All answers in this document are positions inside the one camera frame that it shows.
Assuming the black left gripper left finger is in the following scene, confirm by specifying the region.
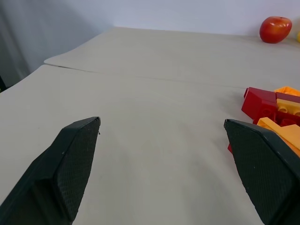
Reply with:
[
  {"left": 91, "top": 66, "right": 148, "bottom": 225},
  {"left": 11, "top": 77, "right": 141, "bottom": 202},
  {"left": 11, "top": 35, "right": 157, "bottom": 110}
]
[{"left": 0, "top": 116, "right": 101, "bottom": 225}]

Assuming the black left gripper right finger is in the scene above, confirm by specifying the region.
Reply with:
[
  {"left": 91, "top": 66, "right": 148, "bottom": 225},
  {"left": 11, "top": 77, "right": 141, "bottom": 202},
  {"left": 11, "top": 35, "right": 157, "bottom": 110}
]
[{"left": 224, "top": 119, "right": 300, "bottom": 225}]

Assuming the orange sloped building block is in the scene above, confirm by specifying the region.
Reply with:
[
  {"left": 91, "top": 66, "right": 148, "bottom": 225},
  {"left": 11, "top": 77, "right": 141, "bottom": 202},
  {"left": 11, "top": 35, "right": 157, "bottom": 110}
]
[{"left": 256, "top": 117, "right": 300, "bottom": 157}]

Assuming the yellow plastic toy brick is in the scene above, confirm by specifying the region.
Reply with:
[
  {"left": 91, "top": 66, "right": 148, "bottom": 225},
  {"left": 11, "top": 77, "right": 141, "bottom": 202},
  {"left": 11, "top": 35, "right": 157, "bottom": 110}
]
[{"left": 276, "top": 98, "right": 300, "bottom": 116}]

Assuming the red apple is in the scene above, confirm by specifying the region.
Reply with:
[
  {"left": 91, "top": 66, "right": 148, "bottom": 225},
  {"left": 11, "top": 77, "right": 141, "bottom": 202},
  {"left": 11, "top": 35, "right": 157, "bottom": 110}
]
[{"left": 259, "top": 15, "right": 293, "bottom": 44}]

